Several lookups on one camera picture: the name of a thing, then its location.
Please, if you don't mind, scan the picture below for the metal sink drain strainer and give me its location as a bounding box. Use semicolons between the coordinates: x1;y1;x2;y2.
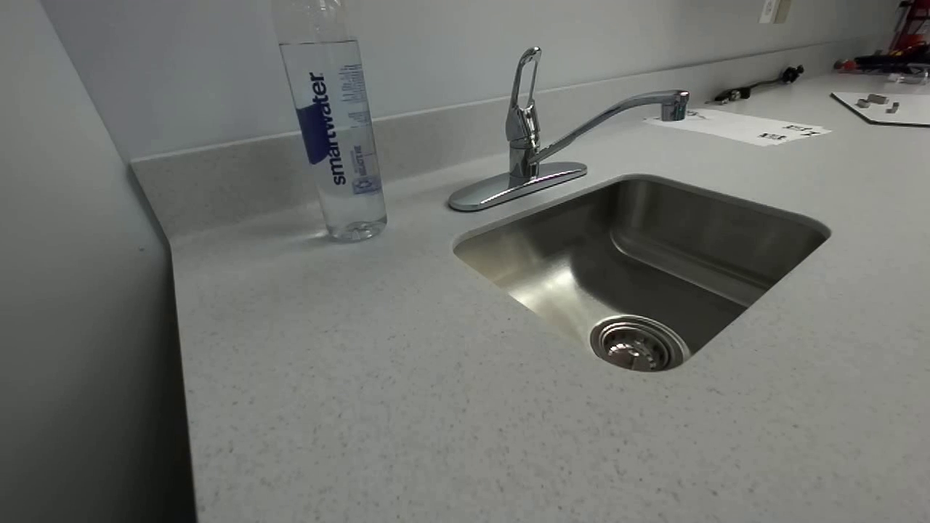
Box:
587;312;694;376

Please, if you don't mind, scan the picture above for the red black equipment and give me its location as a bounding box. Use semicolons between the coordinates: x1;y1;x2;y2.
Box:
830;0;930;78

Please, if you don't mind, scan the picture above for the black slim tool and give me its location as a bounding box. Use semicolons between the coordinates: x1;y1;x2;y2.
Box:
710;61;807;107

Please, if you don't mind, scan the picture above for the clear smartwater bottle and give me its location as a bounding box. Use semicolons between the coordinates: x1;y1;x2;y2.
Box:
271;0;393;248

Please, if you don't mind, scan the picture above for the chrome tap nozzle spout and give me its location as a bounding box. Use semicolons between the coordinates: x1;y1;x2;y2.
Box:
535;88;694;169

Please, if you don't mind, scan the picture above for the chrome tap handle lever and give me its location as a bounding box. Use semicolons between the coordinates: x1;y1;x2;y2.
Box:
502;43;547;151

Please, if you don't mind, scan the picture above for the white paper sheet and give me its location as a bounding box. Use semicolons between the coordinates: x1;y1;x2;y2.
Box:
651;104;833;151

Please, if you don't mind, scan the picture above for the grey counter backsplash strip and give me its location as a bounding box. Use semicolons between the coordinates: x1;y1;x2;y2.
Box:
128;34;875;239

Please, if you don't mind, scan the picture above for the stainless steel sink basin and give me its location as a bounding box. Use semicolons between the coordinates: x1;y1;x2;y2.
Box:
451;171;833;379

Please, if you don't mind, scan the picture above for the dark edged flat board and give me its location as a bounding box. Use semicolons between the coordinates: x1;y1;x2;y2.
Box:
829;88;930;130

